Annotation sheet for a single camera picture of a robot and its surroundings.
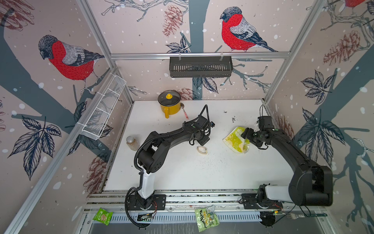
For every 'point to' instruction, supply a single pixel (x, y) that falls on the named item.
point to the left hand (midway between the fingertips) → (206, 135)
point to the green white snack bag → (206, 218)
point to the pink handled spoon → (182, 106)
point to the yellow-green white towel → (234, 142)
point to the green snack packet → (103, 216)
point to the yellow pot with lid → (169, 101)
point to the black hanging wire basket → (198, 67)
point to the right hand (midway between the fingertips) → (246, 135)
